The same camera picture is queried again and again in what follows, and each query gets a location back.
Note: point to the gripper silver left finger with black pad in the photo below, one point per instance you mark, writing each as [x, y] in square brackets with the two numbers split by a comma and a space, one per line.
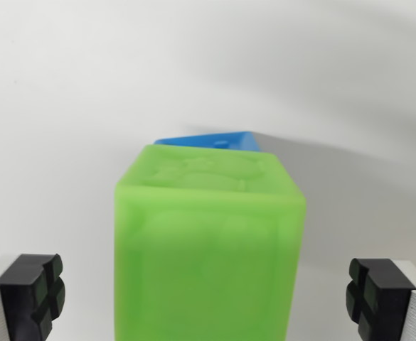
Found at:
[22, 295]

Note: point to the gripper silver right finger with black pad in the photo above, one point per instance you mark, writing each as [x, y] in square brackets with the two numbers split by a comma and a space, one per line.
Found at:
[389, 298]

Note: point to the green embossed cube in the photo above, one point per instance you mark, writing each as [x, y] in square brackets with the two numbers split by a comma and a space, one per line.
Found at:
[207, 248]

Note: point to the blue embossed cube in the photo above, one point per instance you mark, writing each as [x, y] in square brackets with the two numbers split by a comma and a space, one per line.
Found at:
[225, 140]

